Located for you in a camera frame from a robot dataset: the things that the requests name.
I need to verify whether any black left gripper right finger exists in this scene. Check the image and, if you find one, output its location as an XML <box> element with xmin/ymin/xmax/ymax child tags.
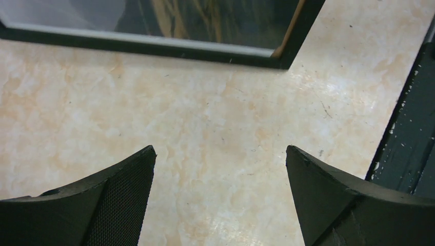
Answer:
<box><xmin>286</xmin><ymin>146</ymin><xmax>434</xmax><ymax>245</ymax></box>

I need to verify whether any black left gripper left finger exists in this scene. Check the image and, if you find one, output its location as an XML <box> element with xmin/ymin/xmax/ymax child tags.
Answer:
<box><xmin>1</xmin><ymin>146</ymin><xmax>156</xmax><ymax>245</ymax></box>

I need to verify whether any black picture frame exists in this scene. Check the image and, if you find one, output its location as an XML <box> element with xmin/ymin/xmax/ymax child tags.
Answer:
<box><xmin>1</xmin><ymin>1</ymin><xmax>324</xmax><ymax>70</ymax></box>

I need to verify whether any mountain landscape photo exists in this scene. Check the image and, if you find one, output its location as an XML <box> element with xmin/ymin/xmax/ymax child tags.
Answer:
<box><xmin>1</xmin><ymin>1</ymin><xmax>298</xmax><ymax>57</ymax></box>

